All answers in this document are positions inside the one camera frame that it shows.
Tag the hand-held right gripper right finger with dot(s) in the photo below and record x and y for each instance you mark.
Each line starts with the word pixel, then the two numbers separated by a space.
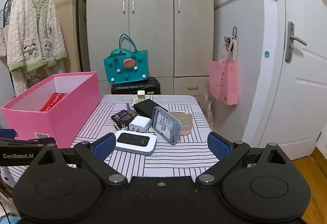
pixel 218 147

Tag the black power bank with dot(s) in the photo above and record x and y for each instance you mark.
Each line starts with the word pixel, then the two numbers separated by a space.
pixel 147 107

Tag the cream canvas bag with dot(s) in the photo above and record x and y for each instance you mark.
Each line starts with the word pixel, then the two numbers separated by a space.
pixel 3 40

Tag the pink cardboard box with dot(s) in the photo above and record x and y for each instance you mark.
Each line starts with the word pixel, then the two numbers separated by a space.
pixel 63 116

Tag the black clothes rack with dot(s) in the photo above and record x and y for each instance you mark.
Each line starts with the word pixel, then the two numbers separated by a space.
pixel 78 9

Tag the purple striped tablecloth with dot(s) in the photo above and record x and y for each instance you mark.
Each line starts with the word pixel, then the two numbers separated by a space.
pixel 178 157

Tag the perfume bottle white cap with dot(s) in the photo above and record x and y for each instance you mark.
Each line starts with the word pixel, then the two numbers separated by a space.
pixel 140 96

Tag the beige rounded case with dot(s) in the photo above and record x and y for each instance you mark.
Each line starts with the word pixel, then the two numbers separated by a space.
pixel 186 122

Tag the teal felt handbag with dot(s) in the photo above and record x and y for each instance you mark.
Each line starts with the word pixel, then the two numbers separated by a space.
pixel 125 68

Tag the black phone battery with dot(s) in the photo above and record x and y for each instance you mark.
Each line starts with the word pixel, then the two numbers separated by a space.
pixel 122 117

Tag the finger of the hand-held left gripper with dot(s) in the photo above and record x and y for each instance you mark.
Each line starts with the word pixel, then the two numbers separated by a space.
pixel 7 133
pixel 25 142

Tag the white mobile router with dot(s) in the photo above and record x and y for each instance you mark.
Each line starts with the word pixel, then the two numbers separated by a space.
pixel 135 141

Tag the mobile router without back cover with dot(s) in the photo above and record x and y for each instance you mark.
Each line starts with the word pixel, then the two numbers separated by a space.
pixel 166 125

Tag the red booklet with glasses print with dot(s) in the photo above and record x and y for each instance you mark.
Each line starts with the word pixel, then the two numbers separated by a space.
pixel 52 102

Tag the small teal sticker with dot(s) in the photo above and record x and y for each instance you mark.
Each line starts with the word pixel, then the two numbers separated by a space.
pixel 266 54

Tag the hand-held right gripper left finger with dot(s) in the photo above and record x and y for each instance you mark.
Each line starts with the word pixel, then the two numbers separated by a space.
pixel 104 147

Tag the pink tote bag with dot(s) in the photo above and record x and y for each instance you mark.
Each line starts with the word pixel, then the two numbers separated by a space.
pixel 224 81

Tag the white fluffy panda cardigan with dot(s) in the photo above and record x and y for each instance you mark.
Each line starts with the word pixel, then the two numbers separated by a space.
pixel 33 35

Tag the white charger plug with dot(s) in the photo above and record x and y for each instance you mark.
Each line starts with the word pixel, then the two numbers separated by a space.
pixel 140 123

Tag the bunch of silver keys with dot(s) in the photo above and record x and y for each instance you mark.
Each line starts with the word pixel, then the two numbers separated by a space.
pixel 131 111

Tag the white door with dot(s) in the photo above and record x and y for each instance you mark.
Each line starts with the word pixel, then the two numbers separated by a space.
pixel 293 99

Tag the black suitcase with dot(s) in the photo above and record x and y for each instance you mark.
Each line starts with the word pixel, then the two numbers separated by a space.
pixel 153 87

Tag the grey wardrobe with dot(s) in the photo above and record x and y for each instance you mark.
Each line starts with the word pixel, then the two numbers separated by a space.
pixel 153 35

